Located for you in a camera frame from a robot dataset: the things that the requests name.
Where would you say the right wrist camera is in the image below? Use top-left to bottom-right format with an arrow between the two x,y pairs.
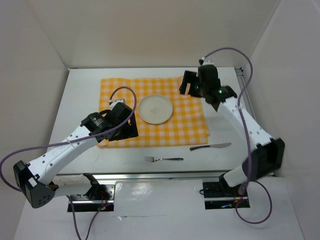
199,57 -> 214,66

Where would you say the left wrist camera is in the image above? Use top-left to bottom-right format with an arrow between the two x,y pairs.
109,98 -> 126,106

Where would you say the clear plastic cup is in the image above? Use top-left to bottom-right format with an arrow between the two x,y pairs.
176,76 -> 183,87

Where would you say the silver fork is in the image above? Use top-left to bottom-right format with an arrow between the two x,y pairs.
144,156 -> 184,163

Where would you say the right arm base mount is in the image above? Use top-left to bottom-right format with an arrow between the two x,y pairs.
199,182 -> 251,210

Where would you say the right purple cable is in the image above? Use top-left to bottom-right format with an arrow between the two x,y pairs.
202,47 -> 273,224

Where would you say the aluminium rail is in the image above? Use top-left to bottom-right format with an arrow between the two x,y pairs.
234,68 -> 257,120
91,171 -> 227,181

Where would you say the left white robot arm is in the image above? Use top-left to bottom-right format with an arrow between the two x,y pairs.
13,102 -> 139,209

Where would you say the front aluminium rail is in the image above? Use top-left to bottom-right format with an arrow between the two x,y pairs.
91,171 -> 227,181

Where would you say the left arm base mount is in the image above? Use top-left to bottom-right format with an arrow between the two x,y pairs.
69,173 -> 116,213

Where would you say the black handled table knife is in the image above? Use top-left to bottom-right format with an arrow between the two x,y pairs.
189,142 -> 232,151

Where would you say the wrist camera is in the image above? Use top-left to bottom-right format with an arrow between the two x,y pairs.
109,98 -> 126,106
199,57 -> 214,66

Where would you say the yellow white checkered cloth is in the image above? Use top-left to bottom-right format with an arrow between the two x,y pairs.
98,77 -> 210,148

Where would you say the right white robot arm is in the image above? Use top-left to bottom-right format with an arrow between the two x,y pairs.
179,64 -> 285,196

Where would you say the right side aluminium rail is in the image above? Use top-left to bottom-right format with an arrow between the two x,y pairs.
234,68 -> 257,120

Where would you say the cream round plate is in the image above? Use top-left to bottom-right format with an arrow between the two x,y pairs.
138,94 -> 174,125

